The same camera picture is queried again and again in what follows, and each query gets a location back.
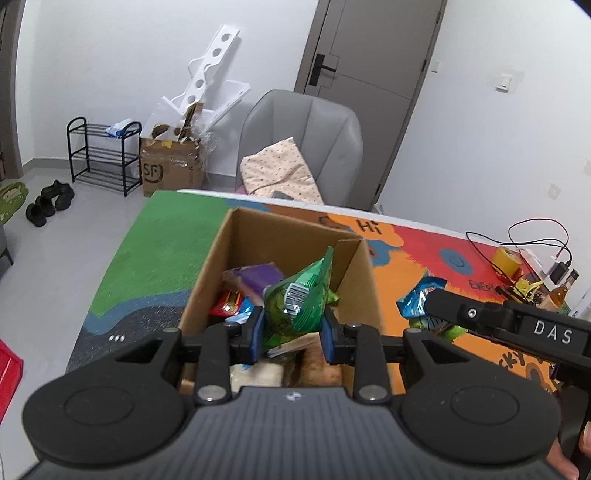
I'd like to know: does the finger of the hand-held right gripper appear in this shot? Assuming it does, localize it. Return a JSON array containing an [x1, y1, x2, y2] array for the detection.
[[425, 288, 513, 344]]

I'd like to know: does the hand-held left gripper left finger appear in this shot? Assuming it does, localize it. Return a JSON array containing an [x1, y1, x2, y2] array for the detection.
[[104, 305, 266, 406]]

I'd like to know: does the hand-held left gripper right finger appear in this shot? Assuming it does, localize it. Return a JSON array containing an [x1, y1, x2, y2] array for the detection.
[[321, 309, 481, 406]]

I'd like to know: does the red snack packet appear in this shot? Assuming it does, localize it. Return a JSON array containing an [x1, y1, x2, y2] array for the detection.
[[210, 291, 245, 317]]

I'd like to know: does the light green snack packet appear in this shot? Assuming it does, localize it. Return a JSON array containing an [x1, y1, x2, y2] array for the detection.
[[263, 247, 340, 349]]

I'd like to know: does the purple snack packet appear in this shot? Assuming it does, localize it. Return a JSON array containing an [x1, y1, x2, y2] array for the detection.
[[224, 263, 284, 296]]

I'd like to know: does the person's right hand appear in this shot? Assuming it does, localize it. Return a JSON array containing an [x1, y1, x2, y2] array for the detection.
[[547, 424, 591, 480]]

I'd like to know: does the white spray can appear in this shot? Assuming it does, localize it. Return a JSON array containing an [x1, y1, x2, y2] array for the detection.
[[570, 286, 591, 319]]

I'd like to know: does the small yellow object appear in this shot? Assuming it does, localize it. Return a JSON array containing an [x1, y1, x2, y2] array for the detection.
[[512, 277, 542, 301]]

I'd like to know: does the yellow tape roll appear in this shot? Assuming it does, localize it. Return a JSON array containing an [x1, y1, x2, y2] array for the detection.
[[490, 246, 522, 277]]

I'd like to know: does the amber glass bottle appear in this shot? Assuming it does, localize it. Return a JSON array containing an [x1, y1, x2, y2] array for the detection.
[[540, 270, 580, 315]]

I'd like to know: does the white power strip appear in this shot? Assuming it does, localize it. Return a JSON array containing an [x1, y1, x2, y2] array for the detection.
[[519, 248, 555, 278]]

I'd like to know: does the dotted beige cushion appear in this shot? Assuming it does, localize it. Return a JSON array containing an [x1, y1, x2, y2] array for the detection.
[[240, 137, 324, 204]]

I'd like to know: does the brown printed cardboard box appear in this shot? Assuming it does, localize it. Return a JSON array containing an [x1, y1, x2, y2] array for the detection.
[[139, 104, 206, 198]]

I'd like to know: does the grey chair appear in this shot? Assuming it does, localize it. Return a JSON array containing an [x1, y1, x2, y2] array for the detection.
[[235, 89, 363, 208]]

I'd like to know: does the grey brown door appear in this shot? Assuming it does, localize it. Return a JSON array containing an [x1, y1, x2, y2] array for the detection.
[[295, 0, 448, 210]]

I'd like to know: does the black shoe rack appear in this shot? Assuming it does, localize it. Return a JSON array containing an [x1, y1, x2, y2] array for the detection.
[[67, 117, 143, 197]]

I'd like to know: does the black shoe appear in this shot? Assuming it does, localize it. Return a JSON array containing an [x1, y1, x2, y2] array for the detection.
[[25, 196, 56, 227], [41, 180, 75, 210]]

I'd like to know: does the white shelf board with holes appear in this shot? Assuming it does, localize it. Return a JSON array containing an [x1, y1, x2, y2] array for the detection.
[[161, 25, 252, 134]]

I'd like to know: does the green floor mat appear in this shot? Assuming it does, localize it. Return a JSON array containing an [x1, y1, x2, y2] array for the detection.
[[0, 181, 28, 223]]

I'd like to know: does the black cable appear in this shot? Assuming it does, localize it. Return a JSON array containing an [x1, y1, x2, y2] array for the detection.
[[465, 218, 573, 278]]

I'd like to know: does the black door handle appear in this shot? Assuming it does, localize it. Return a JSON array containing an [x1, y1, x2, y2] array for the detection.
[[309, 53, 338, 86]]

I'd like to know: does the brown door frame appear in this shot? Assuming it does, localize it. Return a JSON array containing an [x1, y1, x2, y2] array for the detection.
[[0, 0, 26, 181]]

